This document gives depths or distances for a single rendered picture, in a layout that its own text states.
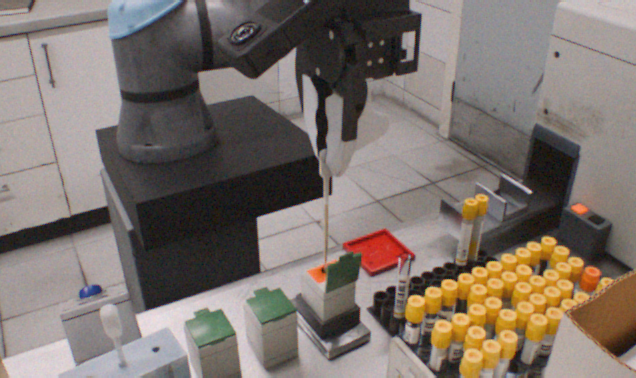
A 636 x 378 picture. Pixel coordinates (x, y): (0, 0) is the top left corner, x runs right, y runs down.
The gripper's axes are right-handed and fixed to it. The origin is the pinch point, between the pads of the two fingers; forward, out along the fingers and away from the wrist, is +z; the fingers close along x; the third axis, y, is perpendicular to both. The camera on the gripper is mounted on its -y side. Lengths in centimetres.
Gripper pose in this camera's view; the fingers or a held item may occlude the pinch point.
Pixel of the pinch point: (326, 162)
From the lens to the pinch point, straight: 54.3
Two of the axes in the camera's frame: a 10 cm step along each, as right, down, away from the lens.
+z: 0.0, 8.6, 5.2
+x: -5.2, -4.4, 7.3
